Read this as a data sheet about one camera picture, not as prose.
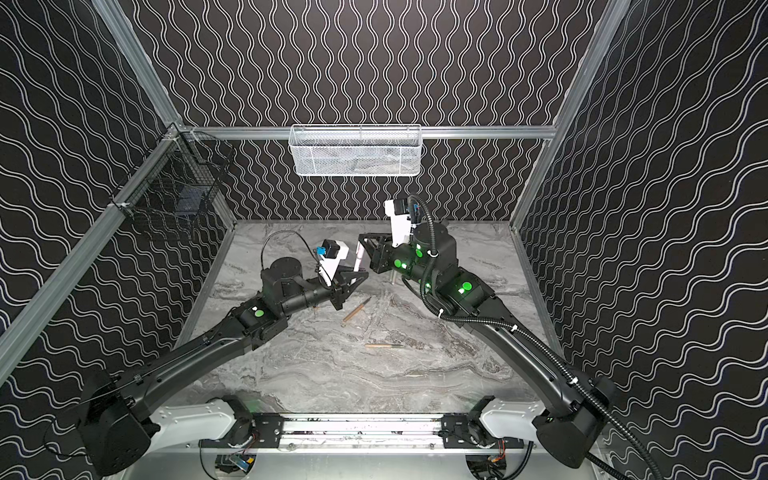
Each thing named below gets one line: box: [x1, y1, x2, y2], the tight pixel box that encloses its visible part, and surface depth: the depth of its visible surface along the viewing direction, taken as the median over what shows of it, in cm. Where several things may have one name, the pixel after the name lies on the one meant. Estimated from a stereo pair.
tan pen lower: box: [364, 344, 405, 349], surface depth 90 cm
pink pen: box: [354, 241, 365, 272], surface depth 66 cm
